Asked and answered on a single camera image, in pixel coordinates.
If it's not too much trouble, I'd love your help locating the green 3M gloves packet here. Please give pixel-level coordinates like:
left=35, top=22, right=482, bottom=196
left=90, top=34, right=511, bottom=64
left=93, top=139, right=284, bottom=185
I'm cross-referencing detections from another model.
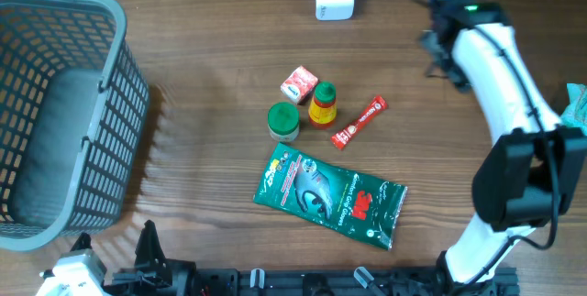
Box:
left=253, top=143, right=407, bottom=250

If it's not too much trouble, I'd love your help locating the small red white box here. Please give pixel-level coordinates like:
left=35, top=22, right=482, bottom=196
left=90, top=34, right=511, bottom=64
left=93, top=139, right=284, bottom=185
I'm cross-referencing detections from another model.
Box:
left=280, top=66, right=318, bottom=104

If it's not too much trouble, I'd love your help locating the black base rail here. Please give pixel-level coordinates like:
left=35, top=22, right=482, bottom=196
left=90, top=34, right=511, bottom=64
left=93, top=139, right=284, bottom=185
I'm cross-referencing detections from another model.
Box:
left=111, top=258, right=519, bottom=296

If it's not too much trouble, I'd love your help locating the grey plastic shopping basket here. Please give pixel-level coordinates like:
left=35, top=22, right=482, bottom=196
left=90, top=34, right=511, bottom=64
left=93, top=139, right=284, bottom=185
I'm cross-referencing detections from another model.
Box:
left=1, top=0, right=150, bottom=252

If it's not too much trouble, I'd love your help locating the green lid jar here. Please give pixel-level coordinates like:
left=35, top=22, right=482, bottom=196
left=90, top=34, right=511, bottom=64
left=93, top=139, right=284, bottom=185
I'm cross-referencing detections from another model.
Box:
left=267, top=102, right=300, bottom=142

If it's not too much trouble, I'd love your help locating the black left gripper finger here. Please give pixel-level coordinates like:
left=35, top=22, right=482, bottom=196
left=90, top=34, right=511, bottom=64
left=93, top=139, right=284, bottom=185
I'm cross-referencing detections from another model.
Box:
left=70, top=232, right=92, bottom=252
left=134, top=220, right=166, bottom=271

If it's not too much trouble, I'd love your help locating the red Nescafe sachet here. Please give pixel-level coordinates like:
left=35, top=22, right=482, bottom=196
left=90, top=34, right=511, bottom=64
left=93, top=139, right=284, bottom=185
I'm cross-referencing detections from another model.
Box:
left=331, top=95, right=388, bottom=150

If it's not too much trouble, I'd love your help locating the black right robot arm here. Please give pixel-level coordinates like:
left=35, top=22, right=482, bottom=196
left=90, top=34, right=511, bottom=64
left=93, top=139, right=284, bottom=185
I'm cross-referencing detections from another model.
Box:
left=419, top=0, right=586, bottom=295

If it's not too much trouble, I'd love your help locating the light blue tissue packet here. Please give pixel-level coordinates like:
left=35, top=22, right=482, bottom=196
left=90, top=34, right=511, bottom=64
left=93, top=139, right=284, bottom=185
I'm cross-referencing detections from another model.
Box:
left=560, top=83, right=587, bottom=135

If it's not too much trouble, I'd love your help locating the red chilli sauce bottle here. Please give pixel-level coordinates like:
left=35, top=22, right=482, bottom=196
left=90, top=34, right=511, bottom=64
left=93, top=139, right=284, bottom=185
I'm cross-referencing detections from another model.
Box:
left=308, top=82, right=338, bottom=128

